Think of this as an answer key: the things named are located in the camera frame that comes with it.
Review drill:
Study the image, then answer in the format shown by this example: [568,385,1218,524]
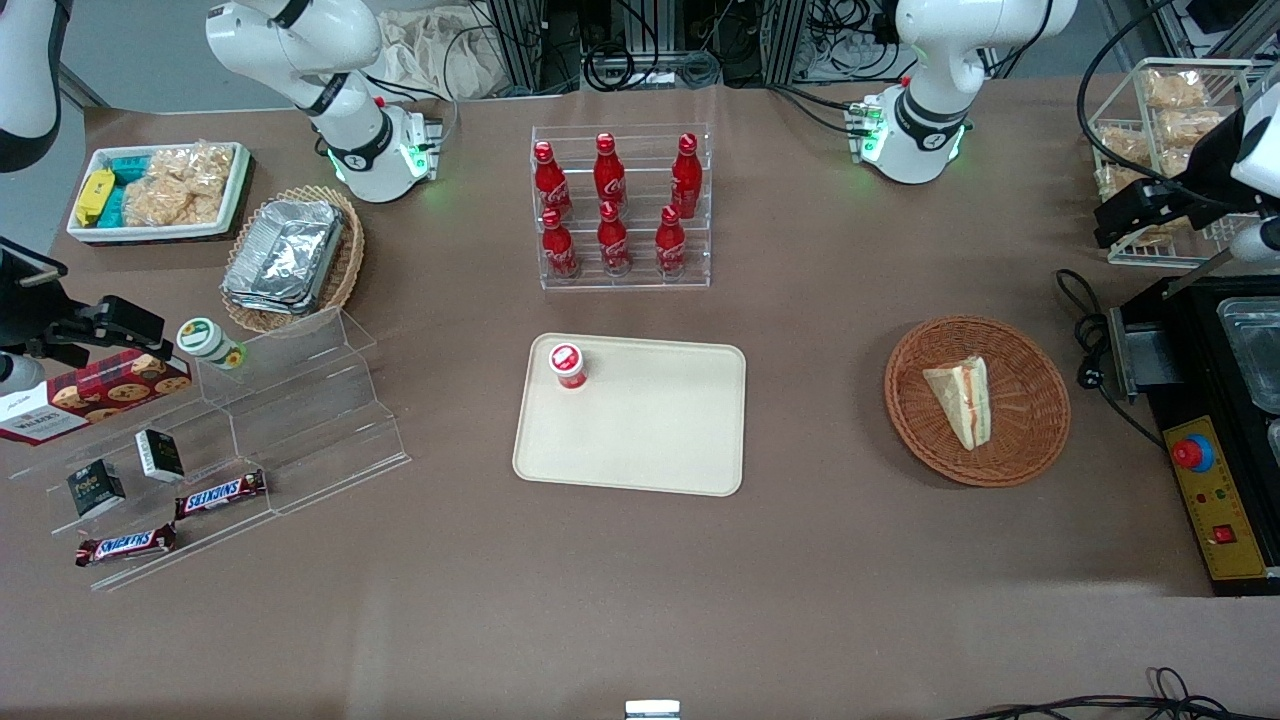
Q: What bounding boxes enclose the white rectangular snack bin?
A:
[66,141,253,245]

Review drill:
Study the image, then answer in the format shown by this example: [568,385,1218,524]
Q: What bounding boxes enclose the red cola bottle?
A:
[533,141,572,217]
[541,208,579,279]
[597,201,632,276]
[655,206,687,277]
[594,133,627,206]
[671,133,703,219]

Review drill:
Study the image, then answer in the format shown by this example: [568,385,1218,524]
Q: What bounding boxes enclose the snickers chocolate bar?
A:
[174,470,268,521]
[75,523,178,568]

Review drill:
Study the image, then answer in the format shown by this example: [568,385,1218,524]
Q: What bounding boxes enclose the black cable bundle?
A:
[580,0,723,89]

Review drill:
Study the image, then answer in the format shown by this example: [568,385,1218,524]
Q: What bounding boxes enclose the black power cable with plug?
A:
[1055,268,1169,449]

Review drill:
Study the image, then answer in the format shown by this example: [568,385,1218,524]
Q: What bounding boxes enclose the red tartan cookie box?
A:
[0,349,193,447]

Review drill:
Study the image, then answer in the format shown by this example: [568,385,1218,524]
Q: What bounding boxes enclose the aluminium foil container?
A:
[224,288,323,315]
[222,198,347,303]

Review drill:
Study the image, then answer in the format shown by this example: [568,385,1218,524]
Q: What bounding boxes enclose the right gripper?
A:
[0,240,167,366]

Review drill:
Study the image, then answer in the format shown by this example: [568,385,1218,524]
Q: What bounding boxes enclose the red lid cup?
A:
[547,342,588,391]

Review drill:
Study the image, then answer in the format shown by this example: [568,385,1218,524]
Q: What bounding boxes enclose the black machine with yellow panel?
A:
[1107,258,1280,598]

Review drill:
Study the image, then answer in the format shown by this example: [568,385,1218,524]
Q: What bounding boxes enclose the green lid yogurt cup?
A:
[176,317,247,371]

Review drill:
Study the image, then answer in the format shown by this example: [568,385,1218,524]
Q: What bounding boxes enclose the beige plastic tray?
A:
[512,333,748,497]

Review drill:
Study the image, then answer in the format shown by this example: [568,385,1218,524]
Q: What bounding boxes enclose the beige cloth bag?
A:
[372,8,513,101]

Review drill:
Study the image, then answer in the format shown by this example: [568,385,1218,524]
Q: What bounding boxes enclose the round brown wicker basket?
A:
[884,315,1072,489]

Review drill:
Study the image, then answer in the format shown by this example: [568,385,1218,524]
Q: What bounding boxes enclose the steel pan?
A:
[1214,296,1280,417]

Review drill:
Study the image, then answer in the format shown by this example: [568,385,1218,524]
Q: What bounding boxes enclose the yellow snack packet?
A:
[74,168,117,228]

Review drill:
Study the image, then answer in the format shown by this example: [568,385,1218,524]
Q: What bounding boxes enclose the oval tan wicker basket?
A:
[220,185,366,335]

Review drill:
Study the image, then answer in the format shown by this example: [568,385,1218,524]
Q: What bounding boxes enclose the triangular sandwich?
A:
[921,356,993,451]

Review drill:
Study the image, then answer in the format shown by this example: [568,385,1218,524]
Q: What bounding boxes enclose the clear acrylic stepped shelf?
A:
[8,306,412,593]

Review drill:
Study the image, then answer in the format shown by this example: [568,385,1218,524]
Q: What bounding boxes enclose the clear acrylic bottle rack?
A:
[530,123,712,291]

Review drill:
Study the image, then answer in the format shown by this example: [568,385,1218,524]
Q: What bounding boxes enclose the aluminium frame post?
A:
[765,0,813,86]
[486,0,549,96]

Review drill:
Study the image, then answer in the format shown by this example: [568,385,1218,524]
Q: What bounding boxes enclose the black floor cables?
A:
[940,666,1280,720]

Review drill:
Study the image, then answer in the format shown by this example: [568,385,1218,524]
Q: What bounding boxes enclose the clear bag of crackers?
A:
[122,143,237,228]

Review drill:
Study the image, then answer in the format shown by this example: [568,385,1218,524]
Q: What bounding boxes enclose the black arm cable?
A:
[1076,0,1226,193]

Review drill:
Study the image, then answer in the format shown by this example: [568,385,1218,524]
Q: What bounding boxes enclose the white wire rack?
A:
[1085,57,1280,269]

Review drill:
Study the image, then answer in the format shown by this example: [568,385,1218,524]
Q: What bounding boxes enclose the small black carton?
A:
[135,429,186,484]
[66,459,128,519]

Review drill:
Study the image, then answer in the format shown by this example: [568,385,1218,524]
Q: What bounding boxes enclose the black base cable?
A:
[358,68,463,156]
[768,82,873,137]

